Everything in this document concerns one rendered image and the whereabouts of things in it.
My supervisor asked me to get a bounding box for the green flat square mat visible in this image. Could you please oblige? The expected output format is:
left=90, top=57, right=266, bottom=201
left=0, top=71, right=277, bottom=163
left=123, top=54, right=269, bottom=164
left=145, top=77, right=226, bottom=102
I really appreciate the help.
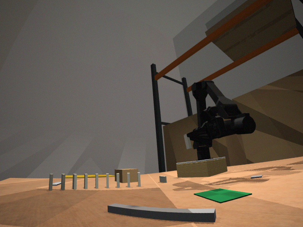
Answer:
left=194, top=188, right=252, bottom=203

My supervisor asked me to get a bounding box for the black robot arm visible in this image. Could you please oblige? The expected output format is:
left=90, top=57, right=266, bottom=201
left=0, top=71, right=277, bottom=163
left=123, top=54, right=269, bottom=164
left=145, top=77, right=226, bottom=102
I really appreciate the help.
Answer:
left=191, top=80, right=256, bottom=161

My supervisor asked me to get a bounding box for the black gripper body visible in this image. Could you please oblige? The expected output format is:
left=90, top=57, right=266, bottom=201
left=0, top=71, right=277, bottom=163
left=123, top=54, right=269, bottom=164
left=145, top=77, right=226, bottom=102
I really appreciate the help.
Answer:
left=209, top=116, right=229, bottom=140

